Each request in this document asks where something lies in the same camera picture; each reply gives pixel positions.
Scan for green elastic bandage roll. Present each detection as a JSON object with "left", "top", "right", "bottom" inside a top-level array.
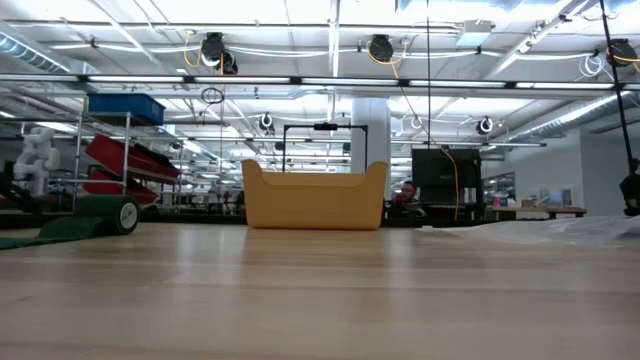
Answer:
[{"left": 0, "top": 194, "right": 141, "bottom": 251}]

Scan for yellow plastic basin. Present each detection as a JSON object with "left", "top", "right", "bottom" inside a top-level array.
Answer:
[{"left": 241, "top": 159, "right": 389, "bottom": 232}]

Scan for white pillar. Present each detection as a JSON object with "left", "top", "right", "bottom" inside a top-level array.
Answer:
[{"left": 351, "top": 97, "right": 392, "bottom": 221}]

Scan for person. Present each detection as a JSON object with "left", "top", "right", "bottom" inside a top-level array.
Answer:
[
  {"left": 619, "top": 158, "right": 640, "bottom": 217},
  {"left": 387, "top": 179, "right": 427, "bottom": 219}
]

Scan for black monitor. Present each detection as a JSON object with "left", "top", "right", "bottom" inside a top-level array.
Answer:
[{"left": 411, "top": 148, "right": 484, "bottom": 206}]

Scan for black floor stand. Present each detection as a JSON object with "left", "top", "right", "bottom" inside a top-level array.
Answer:
[{"left": 426, "top": 0, "right": 431, "bottom": 146}]

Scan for blue plastic storage bin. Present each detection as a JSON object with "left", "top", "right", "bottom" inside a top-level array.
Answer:
[{"left": 88, "top": 93, "right": 166, "bottom": 126}]

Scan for red plastic storage bin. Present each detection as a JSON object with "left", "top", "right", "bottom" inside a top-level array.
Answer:
[
  {"left": 84, "top": 133, "right": 181, "bottom": 180},
  {"left": 83, "top": 168, "right": 158, "bottom": 205}
]

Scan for clear plastic bag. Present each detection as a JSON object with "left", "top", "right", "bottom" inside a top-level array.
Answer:
[{"left": 419, "top": 214, "right": 640, "bottom": 249}]

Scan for metal shelf rack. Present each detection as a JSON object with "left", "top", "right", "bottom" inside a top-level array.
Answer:
[{"left": 49, "top": 94, "right": 184, "bottom": 215}]

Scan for wooden background table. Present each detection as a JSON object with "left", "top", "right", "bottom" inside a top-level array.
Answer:
[{"left": 487, "top": 204, "right": 587, "bottom": 220}]

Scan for white robot figure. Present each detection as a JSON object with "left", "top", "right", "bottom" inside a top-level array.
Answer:
[{"left": 13, "top": 126, "right": 61, "bottom": 197}]

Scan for black diagonal strut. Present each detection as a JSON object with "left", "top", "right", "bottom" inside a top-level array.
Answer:
[{"left": 598, "top": 0, "right": 637, "bottom": 174}]

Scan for black distant rig frame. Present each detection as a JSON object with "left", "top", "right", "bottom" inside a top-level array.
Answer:
[{"left": 282, "top": 122, "right": 370, "bottom": 174}]

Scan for long yellow cable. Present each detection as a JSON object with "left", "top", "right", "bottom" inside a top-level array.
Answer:
[{"left": 366, "top": 40, "right": 460, "bottom": 221}]

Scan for yellow cable loop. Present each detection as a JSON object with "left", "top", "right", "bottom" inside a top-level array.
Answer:
[{"left": 182, "top": 30, "right": 204, "bottom": 69}]

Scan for grey spiral ventilation duct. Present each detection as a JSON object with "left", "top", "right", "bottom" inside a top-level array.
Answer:
[{"left": 0, "top": 29, "right": 71, "bottom": 75}]

